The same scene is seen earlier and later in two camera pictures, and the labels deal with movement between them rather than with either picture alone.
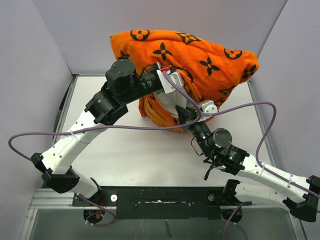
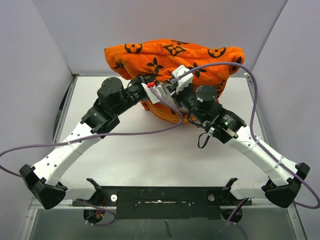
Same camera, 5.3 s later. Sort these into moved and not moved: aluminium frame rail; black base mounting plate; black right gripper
Moved: black right gripper
Not moved: black base mounting plate; aluminium frame rail
